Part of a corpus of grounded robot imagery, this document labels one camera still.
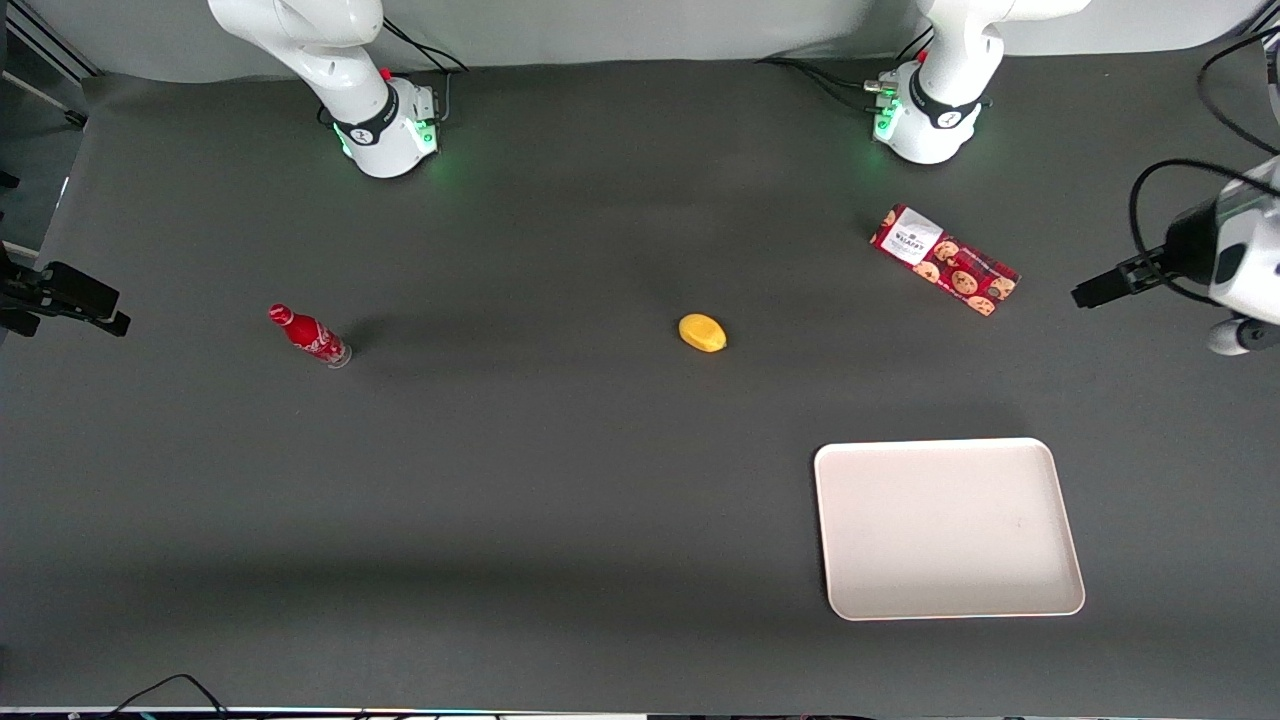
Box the white rectangular tray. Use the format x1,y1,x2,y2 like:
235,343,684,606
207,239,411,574
813,437,1087,622

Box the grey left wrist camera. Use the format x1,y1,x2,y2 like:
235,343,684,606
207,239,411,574
1207,317,1280,357

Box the aluminium frame profile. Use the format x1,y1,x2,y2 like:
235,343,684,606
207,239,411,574
0,0,101,131

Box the black right base cables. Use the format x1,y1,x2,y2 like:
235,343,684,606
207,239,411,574
380,17,470,125

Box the red cookie box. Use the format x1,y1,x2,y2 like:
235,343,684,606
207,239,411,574
870,204,1021,318

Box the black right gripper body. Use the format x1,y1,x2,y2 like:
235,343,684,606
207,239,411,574
0,245,46,339

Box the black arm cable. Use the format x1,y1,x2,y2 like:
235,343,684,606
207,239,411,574
1196,28,1280,157

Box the red cola bottle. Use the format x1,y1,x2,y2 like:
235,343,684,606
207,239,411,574
267,303,353,370

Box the yellow toy mango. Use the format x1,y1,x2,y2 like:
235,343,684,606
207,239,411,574
678,313,729,354

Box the black left base cables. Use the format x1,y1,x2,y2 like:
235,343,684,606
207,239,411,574
754,24,937,113

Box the black looping gripper cable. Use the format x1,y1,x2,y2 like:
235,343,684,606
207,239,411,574
1129,158,1280,305

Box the black table edge cable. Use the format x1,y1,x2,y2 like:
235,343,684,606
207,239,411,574
98,673,233,720

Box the black base cables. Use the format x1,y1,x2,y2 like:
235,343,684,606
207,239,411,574
754,24,937,113
380,17,470,125

